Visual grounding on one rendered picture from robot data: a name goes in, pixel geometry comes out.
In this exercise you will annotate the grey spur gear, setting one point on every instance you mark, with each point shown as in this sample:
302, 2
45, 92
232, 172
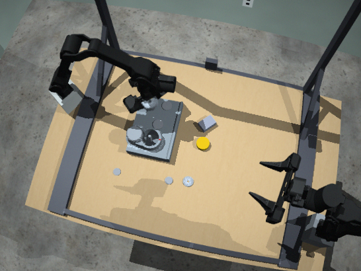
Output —
151, 104

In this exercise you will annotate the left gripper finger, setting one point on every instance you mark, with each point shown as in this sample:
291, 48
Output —
267, 205
277, 166

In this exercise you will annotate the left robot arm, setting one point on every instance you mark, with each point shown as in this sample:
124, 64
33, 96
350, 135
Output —
344, 219

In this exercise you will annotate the yellow short cylinder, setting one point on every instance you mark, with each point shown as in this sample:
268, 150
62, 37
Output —
202, 143

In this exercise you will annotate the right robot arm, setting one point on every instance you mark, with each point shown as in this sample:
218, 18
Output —
139, 68

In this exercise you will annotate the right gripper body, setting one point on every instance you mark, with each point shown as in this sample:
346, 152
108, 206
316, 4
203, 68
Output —
133, 104

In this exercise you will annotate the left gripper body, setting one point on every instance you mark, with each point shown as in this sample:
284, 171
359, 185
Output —
278, 212

